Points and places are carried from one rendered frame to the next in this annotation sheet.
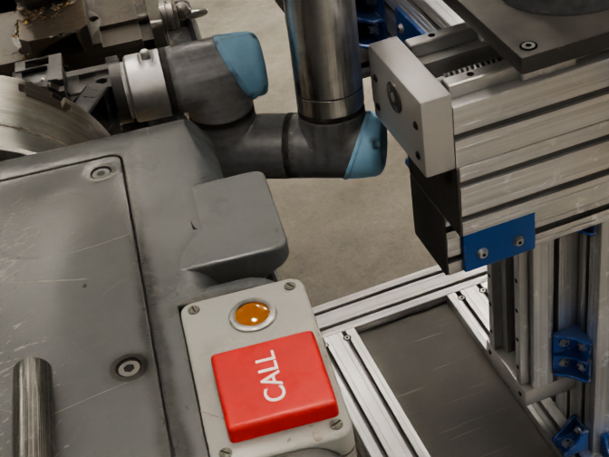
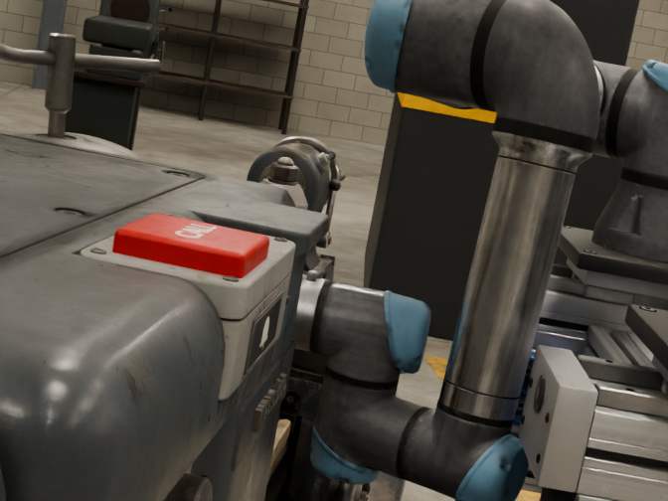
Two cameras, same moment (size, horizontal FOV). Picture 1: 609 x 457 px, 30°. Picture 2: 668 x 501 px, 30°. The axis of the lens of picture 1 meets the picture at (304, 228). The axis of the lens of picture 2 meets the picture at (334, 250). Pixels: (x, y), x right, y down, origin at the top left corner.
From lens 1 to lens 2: 38 cm
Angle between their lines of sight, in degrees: 30
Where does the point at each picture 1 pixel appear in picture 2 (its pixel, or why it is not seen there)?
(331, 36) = (501, 318)
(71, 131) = not seen: hidden behind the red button
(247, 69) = (405, 329)
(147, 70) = (305, 286)
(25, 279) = (39, 171)
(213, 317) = not seen: hidden behind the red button
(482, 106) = (630, 427)
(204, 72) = (360, 311)
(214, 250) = (231, 215)
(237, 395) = (149, 225)
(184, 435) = (72, 239)
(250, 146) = (372, 417)
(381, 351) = not seen: outside the picture
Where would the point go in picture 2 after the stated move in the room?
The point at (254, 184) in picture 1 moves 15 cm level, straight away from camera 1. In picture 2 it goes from (312, 215) to (360, 192)
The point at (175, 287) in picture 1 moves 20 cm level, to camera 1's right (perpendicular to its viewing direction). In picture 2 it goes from (169, 210) to (527, 291)
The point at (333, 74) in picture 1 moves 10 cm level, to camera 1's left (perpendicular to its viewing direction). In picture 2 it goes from (488, 363) to (386, 338)
